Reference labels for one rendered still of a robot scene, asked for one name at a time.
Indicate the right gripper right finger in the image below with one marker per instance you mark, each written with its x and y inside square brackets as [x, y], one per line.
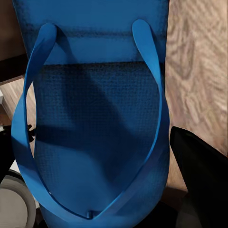
[205, 172]

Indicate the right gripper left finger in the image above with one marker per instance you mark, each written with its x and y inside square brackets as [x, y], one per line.
[6, 153]

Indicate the sandal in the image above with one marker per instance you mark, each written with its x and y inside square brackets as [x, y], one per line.
[102, 146]

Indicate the bed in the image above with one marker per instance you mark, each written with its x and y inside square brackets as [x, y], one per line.
[13, 56]

